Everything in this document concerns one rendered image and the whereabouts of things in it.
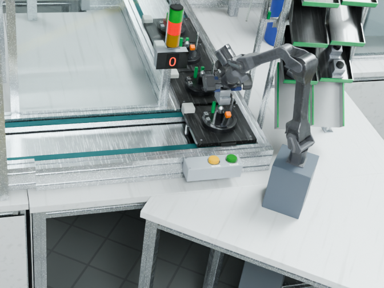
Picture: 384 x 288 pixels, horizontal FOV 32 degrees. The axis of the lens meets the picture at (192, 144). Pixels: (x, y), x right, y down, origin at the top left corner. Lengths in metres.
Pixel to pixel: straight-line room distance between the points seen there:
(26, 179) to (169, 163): 0.51
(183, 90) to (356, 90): 1.05
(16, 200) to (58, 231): 1.11
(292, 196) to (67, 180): 0.80
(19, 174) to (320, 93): 1.21
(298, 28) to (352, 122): 0.68
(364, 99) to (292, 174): 1.29
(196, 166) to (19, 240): 0.69
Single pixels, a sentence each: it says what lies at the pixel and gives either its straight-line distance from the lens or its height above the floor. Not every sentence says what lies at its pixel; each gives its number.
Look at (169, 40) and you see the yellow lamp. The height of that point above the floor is 1.29.
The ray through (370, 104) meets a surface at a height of 0.66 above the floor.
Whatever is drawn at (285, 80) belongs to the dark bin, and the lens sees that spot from 2.54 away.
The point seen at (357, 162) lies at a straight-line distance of 2.82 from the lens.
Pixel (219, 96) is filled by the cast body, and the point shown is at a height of 1.10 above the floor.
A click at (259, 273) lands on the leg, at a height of 0.54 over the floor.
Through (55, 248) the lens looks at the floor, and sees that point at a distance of 3.42.
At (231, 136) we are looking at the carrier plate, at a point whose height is 0.97.
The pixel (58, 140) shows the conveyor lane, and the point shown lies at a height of 0.92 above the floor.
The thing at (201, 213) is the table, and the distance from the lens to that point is 2.40.
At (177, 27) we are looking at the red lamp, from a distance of 2.47.
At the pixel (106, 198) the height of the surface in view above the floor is 0.86.
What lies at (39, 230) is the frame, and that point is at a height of 0.73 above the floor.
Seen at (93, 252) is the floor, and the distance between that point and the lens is 3.40.
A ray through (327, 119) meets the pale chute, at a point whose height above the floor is 1.01.
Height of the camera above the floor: 2.50
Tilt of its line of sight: 37 degrees down
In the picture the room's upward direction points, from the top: 9 degrees clockwise
